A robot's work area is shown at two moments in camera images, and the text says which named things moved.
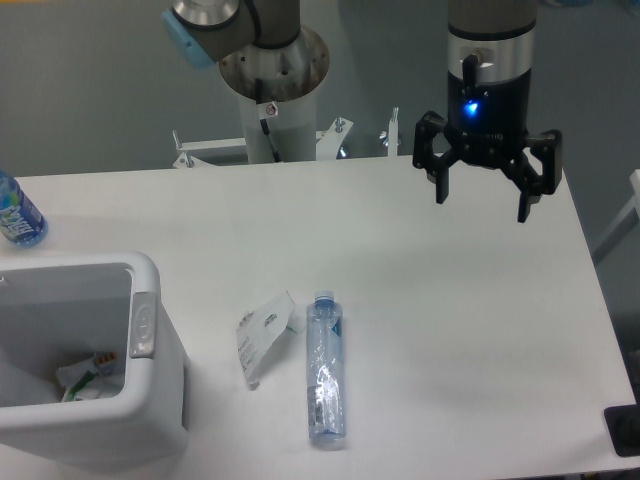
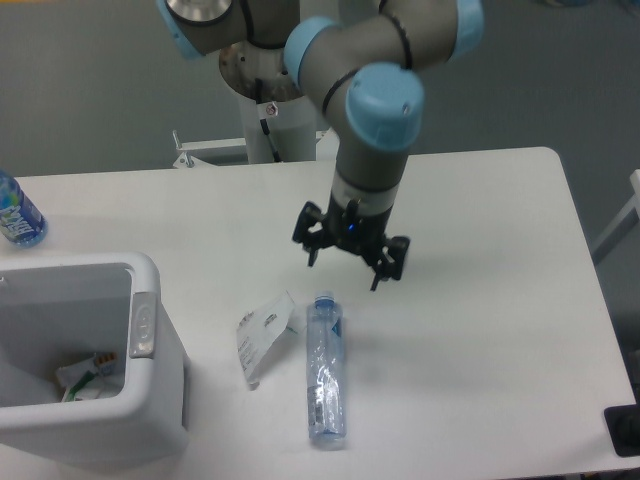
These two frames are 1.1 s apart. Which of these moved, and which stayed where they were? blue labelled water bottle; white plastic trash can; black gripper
Moved: black gripper
Stayed: blue labelled water bottle; white plastic trash can
